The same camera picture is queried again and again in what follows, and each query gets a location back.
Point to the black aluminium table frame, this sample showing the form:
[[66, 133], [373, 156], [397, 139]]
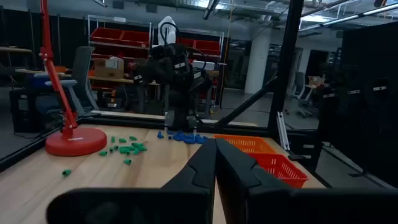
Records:
[[286, 62]]

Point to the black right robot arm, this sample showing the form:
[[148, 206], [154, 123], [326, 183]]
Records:
[[161, 68]]

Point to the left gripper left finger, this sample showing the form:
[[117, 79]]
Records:
[[186, 199]]

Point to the metal shelf rack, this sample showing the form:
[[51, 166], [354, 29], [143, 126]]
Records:
[[214, 34], [119, 46]]

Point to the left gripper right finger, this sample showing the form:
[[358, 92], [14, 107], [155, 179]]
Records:
[[255, 199]]

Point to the grey office chair blue seat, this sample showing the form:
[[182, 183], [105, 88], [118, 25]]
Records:
[[82, 74]]

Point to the light grey office chair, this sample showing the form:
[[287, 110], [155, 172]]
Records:
[[306, 93]]

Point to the white concrete column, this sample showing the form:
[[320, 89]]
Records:
[[258, 62]]

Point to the red desk lamp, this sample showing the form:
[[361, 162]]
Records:
[[76, 141]]

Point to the orange plastic basket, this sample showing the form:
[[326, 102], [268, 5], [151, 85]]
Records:
[[245, 143]]

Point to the silver aluminium extrusion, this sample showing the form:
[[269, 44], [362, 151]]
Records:
[[283, 132]]

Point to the cardboard box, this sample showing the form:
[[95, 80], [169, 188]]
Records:
[[109, 68]]

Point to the wooden workbench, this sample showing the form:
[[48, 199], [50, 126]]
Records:
[[118, 80]]

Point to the red plastic basket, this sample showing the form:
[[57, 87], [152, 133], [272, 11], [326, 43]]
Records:
[[280, 169]]

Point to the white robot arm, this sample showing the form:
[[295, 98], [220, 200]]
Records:
[[163, 34]]

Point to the red storage bin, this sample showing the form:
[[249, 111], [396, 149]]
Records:
[[134, 38], [186, 42], [106, 35], [207, 46]]

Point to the black partition wall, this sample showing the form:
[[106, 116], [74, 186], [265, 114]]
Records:
[[367, 102]]

